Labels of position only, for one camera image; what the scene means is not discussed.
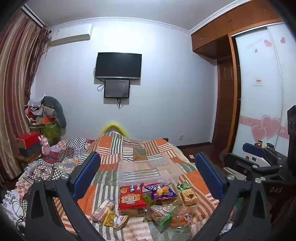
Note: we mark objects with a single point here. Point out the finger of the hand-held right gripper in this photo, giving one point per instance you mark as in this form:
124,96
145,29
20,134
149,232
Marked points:
255,149
240,162

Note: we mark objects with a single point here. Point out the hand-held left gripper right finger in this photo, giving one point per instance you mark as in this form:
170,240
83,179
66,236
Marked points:
208,176

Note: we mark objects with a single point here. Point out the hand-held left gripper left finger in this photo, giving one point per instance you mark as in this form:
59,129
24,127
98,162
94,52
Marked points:
86,173

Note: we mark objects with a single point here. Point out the brown cake packet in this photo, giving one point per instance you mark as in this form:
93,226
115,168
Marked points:
188,197

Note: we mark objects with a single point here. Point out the long rice cracker packet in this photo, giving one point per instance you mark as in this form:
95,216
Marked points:
103,210

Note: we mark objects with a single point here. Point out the blue snack packet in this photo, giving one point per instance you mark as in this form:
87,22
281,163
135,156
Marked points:
161,191

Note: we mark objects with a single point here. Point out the red snack packet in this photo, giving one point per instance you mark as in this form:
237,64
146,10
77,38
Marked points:
131,197

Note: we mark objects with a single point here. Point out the clear plastic container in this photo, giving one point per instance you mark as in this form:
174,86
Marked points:
143,171

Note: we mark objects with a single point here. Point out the green jelly cup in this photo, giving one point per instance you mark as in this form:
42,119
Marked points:
147,200

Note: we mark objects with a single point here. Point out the small green snack packet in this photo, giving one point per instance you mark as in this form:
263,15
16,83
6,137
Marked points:
184,185

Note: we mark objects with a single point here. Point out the pink rabbit toy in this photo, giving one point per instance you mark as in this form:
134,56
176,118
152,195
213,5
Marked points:
45,146

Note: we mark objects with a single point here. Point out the orange snack packet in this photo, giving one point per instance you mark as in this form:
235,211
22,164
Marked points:
180,219

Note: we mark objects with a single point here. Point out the yellow fries snack packet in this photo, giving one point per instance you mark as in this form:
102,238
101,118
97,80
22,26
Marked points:
113,219

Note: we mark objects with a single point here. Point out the yellow curved object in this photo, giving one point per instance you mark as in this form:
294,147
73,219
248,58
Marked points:
113,125

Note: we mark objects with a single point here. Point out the striped patchwork blanket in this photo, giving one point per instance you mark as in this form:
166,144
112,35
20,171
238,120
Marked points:
138,150

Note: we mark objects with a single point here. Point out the clear bag with green trim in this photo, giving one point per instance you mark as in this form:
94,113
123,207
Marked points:
160,214

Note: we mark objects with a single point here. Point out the brown wooden door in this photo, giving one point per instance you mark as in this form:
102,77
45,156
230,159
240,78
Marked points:
223,92

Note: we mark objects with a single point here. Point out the red white sticker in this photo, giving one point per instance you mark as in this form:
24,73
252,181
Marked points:
258,82

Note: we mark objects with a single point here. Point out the orange shoebox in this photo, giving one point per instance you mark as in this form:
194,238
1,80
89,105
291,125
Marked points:
46,120

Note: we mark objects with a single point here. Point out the red box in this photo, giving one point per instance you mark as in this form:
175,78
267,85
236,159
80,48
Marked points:
27,139

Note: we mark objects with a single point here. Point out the white power strip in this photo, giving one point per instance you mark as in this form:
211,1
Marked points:
8,199

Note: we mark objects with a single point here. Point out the small black monitor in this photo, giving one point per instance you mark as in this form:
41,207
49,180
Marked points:
116,88

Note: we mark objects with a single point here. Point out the striped brown curtain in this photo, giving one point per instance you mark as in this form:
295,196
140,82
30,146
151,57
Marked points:
13,81

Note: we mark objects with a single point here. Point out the wooden wardrobe cabinet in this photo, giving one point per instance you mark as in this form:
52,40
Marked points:
208,39

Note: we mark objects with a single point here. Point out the white air conditioner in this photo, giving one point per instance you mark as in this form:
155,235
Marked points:
69,32

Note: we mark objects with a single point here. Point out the black wall television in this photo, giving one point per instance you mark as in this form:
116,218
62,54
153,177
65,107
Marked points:
118,64

